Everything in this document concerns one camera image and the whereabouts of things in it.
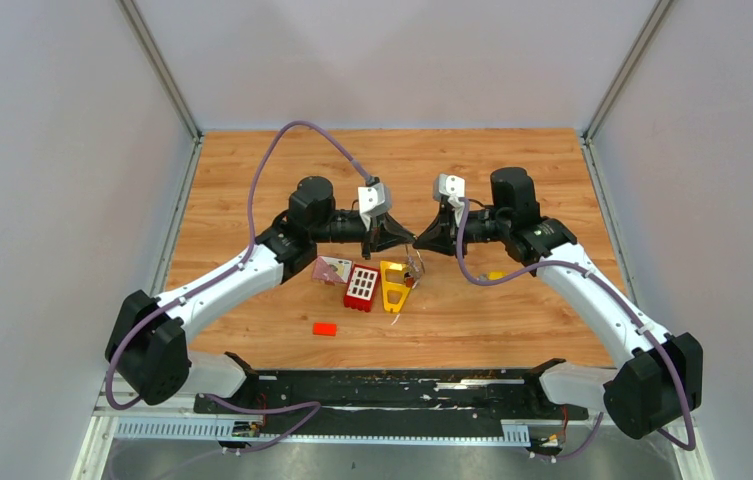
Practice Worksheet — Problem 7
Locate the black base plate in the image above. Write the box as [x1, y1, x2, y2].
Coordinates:
[225, 368, 588, 421]

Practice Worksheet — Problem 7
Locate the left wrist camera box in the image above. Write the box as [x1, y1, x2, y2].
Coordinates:
[357, 182, 392, 231]

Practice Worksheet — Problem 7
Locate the small orange-red block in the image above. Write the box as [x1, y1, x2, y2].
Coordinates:
[312, 322, 338, 337]

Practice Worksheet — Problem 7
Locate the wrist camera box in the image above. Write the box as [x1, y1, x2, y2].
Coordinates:
[433, 173, 466, 214]
[357, 182, 392, 231]

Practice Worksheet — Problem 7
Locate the red window block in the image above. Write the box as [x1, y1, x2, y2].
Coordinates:
[343, 264, 380, 312]

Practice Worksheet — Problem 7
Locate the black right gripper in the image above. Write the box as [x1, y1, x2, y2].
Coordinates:
[412, 204, 509, 260]

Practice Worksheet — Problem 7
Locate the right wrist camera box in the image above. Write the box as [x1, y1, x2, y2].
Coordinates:
[433, 173, 466, 214]

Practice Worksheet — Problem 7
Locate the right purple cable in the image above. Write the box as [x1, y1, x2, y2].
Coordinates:
[455, 197, 697, 463]

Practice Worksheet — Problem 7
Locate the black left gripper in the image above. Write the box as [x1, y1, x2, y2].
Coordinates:
[312, 211, 416, 260]

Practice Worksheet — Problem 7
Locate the yellow plastic triangle frame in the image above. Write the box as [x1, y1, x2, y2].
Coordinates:
[379, 261, 412, 314]

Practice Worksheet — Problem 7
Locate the purple cable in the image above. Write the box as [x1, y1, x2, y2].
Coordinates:
[455, 197, 697, 463]
[104, 120, 381, 456]

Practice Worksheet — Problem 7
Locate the aluminium front rail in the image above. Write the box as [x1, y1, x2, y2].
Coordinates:
[94, 372, 697, 446]

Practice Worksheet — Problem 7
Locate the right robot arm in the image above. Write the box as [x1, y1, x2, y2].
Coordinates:
[414, 167, 704, 451]

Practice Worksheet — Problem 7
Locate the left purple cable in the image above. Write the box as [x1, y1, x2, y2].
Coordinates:
[104, 120, 381, 456]

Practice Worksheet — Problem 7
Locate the large metal keyring with tags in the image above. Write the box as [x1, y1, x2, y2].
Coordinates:
[403, 245, 426, 289]

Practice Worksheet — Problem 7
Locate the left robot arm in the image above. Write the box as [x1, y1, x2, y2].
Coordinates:
[105, 176, 416, 413]

